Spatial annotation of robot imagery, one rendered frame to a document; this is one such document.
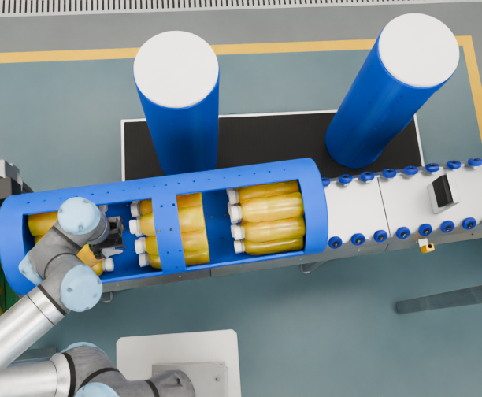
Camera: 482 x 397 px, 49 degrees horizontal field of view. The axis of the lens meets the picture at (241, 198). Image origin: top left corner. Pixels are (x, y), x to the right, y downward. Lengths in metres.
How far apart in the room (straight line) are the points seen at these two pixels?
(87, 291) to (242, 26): 2.32
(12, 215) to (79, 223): 0.45
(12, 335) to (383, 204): 1.24
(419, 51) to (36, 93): 1.96
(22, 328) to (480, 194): 1.50
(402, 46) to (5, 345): 1.51
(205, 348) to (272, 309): 1.20
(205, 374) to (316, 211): 0.52
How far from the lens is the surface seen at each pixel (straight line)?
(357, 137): 2.34
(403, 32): 1.98
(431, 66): 1.94
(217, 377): 1.21
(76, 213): 1.10
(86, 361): 1.29
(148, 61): 1.82
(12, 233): 1.50
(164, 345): 1.47
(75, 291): 0.99
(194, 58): 1.81
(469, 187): 1.96
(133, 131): 2.68
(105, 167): 2.80
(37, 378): 1.25
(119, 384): 1.22
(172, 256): 1.45
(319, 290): 2.67
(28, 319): 1.01
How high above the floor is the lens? 2.61
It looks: 75 degrees down
